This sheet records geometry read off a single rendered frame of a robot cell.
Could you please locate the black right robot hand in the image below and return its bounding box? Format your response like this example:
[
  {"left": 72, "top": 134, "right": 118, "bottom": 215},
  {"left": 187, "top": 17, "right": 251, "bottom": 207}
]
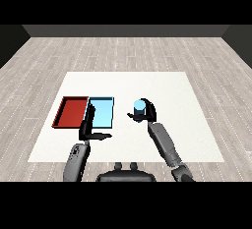
[{"left": 126, "top": 97, "right": 158, "bottom": 124}]

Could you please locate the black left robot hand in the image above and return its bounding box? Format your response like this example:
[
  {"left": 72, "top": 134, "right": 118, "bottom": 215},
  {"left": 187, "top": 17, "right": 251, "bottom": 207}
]
[{"left": 79, "top": 102, "right": 113, "bottom": 143}]

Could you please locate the small blue can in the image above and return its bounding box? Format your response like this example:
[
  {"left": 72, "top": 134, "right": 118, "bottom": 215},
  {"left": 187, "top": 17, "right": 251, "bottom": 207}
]
[{"left": 133, "top": 98, "right": 147, "bottom": 116}]

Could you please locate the red shallow open box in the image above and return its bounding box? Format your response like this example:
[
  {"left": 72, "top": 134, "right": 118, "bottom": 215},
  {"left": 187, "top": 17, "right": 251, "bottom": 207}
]
[{"left": 51, "top": 95, "right": 90, "bottom": 130}]

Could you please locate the light blue shallow open box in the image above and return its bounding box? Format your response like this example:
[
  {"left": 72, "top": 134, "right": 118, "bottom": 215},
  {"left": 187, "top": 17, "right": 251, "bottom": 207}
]
[{"left": 85, "top": 96, "right": 115, "bottom": 130}]

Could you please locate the dark grey robot body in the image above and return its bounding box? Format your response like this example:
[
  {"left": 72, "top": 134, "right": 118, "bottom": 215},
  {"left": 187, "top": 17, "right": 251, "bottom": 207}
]
[{"left": 95, "top": 161, "right": 158, "bottom": 183}]

